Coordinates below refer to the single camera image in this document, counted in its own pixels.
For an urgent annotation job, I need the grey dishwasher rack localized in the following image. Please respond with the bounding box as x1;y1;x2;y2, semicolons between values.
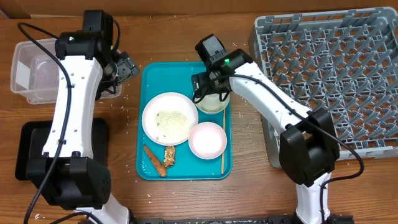
248;7;397;160

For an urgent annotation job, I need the black plastic tray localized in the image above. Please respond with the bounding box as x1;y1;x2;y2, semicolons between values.
15;118;109;180

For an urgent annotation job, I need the large pink plate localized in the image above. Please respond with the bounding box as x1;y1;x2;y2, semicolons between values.
141;92;198;146

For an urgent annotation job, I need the white cup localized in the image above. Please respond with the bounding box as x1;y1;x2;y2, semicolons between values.
200;93;225;110

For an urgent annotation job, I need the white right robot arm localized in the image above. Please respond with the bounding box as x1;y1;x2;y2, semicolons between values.
193;47;340;223

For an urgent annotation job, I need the wooden chopstick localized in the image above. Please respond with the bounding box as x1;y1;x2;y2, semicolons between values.
221;110;228;175

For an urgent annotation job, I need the clear plastic bin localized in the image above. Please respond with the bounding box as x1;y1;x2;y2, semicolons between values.
10;37;123;105

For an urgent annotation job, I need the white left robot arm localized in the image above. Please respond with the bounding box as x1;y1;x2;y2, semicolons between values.
24;26;138;223

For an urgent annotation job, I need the brown sausage piece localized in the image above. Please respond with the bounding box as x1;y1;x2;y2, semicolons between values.
144;145;167;177

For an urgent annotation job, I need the teal plastic tray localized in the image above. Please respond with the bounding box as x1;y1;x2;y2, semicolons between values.
136;62;233;180

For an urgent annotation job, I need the brown food scrap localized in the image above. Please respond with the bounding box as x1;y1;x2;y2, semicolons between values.
164;146;176;168

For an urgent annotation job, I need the light green bowl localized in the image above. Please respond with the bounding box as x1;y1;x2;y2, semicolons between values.
196;93;229;114

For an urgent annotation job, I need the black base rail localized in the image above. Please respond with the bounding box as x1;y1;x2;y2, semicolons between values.
129;214;355;224

